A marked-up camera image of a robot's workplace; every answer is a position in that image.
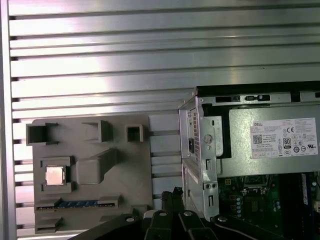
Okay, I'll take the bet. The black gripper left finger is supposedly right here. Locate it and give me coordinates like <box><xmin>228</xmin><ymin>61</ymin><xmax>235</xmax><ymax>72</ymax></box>
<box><xmin>74</xmin><ymin>189</ymin><xmax>179</xmax><ymax>240</ymax></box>

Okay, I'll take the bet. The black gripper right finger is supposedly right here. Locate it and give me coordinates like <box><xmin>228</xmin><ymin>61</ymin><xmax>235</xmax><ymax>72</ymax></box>
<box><xmin>172</xmin><ymin>186</ymin><xmax>320</xmax><ymax>240</ymax></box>

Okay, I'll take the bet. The silver CPU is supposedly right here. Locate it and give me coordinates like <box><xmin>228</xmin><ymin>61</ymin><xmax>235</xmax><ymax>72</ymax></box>
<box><xmin>45</xmin><ymin>165</ymin><xmax>68</xmax><ymax>186</ymax></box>

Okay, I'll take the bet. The green motherboard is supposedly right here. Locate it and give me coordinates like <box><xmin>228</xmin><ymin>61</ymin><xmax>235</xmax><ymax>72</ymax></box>
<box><xmin>216</xmin><ymin>172</ymin><xmax>320</xmax><ymax>221</ymax></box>

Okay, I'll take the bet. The grey parts rack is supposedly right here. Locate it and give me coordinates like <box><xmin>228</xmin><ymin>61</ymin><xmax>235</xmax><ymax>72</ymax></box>
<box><xmin>25</xmin><ymin>113</ymin><xmax>151</xmax><ymax>237</ymax></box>

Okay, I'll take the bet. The metal socket cover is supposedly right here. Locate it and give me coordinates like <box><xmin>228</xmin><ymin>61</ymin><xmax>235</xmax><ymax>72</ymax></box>
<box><xmin>241</xmin><ymin>174</ymin><xmax>275</xmax><ymax>195</ymax></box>

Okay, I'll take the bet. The RAM stick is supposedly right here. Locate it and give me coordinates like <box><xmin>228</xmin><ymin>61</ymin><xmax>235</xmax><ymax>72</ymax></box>
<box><xmin>36</xmin><ymin>198</ymin><xmax>118</xmax><ymax>210</ymax></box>

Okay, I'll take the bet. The grey power supply unit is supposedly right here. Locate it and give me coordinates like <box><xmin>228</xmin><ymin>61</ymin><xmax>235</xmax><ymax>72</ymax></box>
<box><xmin>186</xmin><ymin>102</ymin><xmax>320</xmax><ymax>175</ymax></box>

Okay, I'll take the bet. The black PC case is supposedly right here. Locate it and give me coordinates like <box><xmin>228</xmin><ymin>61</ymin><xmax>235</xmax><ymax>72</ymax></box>
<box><xmin>177</xmin><ymin>85</ymin><xmax>320</xmax><ymax>222</ymax></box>

